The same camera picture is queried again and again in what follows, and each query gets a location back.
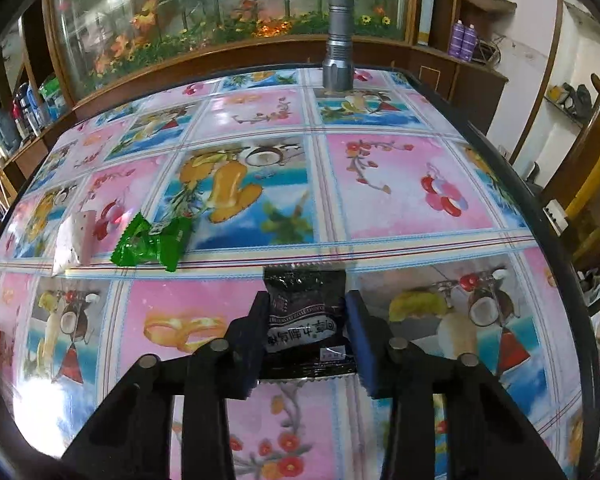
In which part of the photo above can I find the wooden display cabinet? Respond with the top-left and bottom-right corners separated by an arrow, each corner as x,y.
0,0 -> 509,201

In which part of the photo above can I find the grey metal flashlight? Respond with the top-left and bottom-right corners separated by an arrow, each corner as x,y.
321,0 -> 355,92

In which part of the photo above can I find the black snack packet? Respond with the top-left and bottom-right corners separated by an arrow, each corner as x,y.
257,262 -> 359,386

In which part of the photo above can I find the printed fruit tablecloth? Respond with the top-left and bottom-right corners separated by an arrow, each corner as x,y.
0,62 -> 588,480

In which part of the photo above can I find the pair of shoes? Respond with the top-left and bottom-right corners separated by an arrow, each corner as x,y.
546,82 -> 594,122

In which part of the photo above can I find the pink white snack packet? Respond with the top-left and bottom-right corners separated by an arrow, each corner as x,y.
51,209 -> 97,279

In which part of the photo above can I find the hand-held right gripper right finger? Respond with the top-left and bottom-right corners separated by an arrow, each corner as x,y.
344,289 -> 568,480

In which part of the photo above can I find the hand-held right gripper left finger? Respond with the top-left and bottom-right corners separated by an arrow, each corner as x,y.
62,290 -> 273,480

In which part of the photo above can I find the white power strip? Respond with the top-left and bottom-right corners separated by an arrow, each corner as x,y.
542,200 -> 569,234

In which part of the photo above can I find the blue plastic bottle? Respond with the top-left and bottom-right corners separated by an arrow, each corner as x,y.
24,82 -> 40,128

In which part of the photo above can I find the green snack packet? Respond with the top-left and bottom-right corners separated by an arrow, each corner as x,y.
110,211 -> 194,274

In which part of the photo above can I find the green packet on shelf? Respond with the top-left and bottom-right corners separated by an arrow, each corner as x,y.
39,76 -> 66,117

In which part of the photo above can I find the wooden chair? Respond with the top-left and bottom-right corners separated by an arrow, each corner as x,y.
570,74 -> 600,273

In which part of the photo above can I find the glass panel with artificial flowers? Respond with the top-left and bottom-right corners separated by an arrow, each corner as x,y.
50,0 -> 417,95

